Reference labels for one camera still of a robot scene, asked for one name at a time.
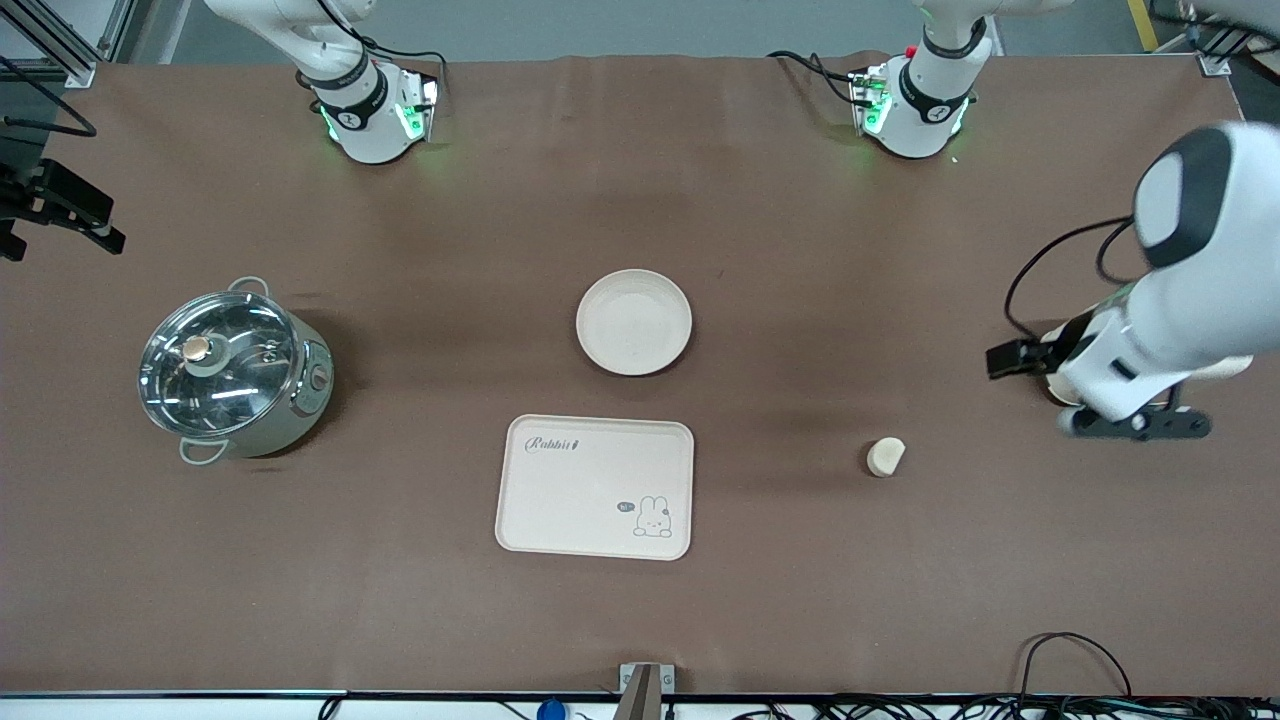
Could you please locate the round cream plate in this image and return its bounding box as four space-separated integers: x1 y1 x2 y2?
576 269 694 377

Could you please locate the black right arm base cable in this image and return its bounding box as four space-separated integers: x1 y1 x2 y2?
295 0 448 91

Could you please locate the grey metal table bracket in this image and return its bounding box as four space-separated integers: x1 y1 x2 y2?
618 662 676 720

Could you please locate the glass lid with copper knob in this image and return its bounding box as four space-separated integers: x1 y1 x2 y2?
138 292 301 441

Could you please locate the cream two-slot toaster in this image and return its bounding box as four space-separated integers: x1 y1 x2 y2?
1042 352 1254 407

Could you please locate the pale green electric pot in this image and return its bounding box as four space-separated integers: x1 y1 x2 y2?
138 276 336 466

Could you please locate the black cable bundle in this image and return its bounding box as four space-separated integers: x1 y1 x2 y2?
815 694 1280 720

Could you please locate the black left arm base cable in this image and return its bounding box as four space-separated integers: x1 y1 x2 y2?
768 50 866 106

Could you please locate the cream rabbit print tray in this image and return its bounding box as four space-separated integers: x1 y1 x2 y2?
495 414 695 561

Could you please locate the black arm base cable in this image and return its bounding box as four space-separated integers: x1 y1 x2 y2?
768 50 866 106
295 0 448 91

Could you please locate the aluminium frame profile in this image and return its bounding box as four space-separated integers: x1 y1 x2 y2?
0 0 136 91
1150 0 1280 77

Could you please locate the black looped cable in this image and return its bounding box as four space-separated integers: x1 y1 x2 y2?
1020 632 1133 701

